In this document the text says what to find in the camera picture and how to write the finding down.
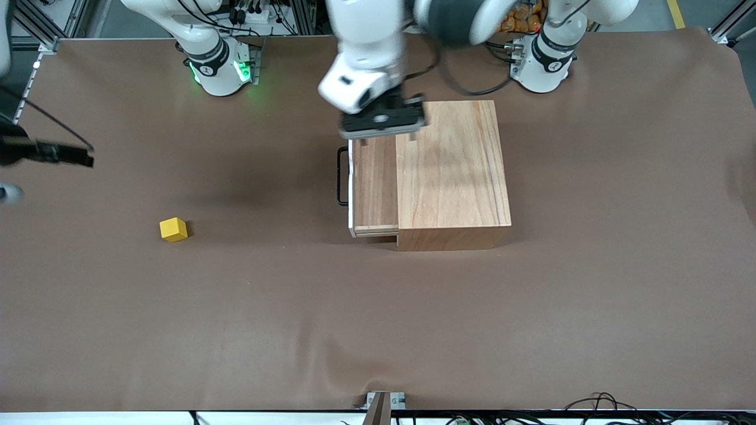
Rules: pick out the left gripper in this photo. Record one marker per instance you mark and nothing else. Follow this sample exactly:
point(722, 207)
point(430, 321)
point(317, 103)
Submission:
point(395, 97)

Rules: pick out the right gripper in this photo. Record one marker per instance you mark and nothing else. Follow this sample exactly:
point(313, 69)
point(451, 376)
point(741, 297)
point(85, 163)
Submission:
point(16, 150)

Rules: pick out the yellow cube block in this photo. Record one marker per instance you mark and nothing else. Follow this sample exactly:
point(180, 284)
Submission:
point(173, 229)

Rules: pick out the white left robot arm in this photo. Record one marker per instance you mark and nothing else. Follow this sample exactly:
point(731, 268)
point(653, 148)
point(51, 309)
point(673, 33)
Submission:
point(366, 29)

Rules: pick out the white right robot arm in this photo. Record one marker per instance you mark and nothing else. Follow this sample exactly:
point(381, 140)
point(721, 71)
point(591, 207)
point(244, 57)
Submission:
point(215, 71)

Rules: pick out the wooden cabinet box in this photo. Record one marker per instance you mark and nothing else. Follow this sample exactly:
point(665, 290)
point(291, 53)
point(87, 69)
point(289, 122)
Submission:
point(455, 177)

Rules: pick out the orange mesh bag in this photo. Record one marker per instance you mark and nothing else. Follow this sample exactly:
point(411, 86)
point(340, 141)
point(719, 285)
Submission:
point(522, 20)

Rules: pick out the brown table mat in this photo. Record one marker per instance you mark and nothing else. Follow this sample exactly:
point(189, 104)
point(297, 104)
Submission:
point(295, 295)

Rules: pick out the white power strip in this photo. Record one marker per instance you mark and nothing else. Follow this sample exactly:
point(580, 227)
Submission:
point(254, 15)

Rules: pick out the aluminium frame profile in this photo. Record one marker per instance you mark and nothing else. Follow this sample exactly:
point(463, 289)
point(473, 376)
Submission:
point(29, 41)
point(723, 32)

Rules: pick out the aluminium post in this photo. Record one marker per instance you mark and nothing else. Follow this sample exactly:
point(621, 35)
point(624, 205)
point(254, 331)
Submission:
point(304, 18)

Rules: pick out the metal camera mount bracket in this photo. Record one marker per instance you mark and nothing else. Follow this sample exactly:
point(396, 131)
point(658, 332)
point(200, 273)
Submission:
point(378, 410)

